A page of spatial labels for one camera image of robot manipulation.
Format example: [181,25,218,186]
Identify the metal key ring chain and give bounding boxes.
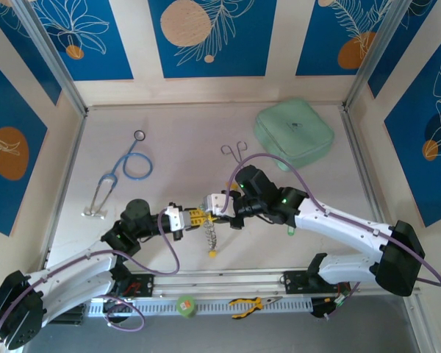
[204,220,218,253]

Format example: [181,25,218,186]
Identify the mint green zip pouch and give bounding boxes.
[253,96,335,173]

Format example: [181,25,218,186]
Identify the blue stethoscope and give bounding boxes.
[81,130,155,220]

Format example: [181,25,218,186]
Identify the green tape roll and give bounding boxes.
[175,293,197,319]

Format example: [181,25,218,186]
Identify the yellow black pliers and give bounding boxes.
[228,295,284,320]

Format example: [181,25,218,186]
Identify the black aluminium extrusion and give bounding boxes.
[51,307,86,327]

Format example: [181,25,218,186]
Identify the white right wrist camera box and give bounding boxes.
[204,193,232,216]

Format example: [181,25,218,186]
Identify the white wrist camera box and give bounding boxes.
[164,205,192,232]
[204,193,232,216]

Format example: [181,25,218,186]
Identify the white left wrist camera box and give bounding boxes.
[164,205,192,232]

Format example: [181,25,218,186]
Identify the metal wire tongs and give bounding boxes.
[220,140,249,163]

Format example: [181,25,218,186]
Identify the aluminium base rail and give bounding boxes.
[130,270,423,295]

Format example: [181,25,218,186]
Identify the red and black wires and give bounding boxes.
[124,279,145,296]

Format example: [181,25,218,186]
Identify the aluminium table edge rail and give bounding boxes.
[40,110,88,273]
[339,106,387,225]

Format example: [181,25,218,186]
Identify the grey slotted cable duct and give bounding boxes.
[87,296,314,317]

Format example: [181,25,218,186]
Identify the black plastic bracket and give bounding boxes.
[310,298,339,320]

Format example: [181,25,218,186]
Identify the coloured wire bundle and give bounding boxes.
[330,282,354,307]

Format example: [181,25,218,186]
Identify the aluminium frame post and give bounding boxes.
[12,0,89,117]
[343,0,415,111]
[402,292,433,353]

